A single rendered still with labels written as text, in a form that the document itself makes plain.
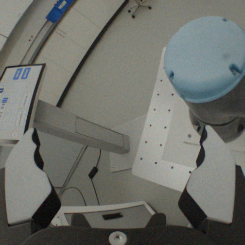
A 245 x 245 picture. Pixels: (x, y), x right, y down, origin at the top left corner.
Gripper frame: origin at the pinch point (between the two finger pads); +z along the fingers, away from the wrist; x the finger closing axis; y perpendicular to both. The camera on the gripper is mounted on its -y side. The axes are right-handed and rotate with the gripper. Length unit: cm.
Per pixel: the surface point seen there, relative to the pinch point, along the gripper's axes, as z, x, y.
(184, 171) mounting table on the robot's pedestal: 12.6, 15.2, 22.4
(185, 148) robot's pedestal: 17.0, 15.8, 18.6
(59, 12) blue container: 270, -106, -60
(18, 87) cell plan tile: 62, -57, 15
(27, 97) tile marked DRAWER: 57, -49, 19
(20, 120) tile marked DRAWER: 45, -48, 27
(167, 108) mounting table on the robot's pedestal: 28.5, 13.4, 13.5
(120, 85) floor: 169, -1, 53
